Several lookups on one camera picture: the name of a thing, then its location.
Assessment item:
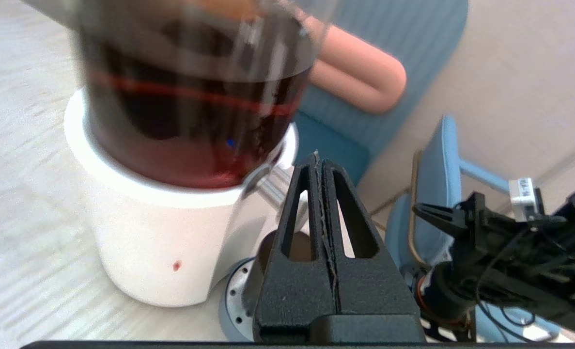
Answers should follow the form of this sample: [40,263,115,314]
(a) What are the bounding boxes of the light blue chair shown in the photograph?
[385,115,564,342]

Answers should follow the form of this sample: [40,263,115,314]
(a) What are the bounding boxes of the large dark tea dispenser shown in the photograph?
[21,0,339,308]

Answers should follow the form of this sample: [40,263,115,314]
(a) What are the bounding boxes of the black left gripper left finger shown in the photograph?
[252,151,339,342]

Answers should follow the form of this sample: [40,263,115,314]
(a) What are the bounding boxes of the pink right bolster cushion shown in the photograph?
[309,24,407,115]

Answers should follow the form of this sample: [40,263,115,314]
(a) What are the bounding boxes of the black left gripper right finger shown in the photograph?
[319,159,420,316]

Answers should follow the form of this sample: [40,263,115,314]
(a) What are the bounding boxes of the large blue-grey perforated drip tray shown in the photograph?
[218,257,268,342]

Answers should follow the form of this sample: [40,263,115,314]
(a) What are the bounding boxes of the teal right bench sofa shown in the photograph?
[292,0,469,187]

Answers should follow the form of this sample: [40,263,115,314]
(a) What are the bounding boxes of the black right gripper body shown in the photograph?
[454,191,566,274]

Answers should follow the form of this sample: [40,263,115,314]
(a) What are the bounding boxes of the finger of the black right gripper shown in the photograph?
[412,203,466,221]
[420,214,467,233]

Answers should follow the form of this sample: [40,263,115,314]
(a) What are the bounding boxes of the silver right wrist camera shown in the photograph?
[509,177,544,222]

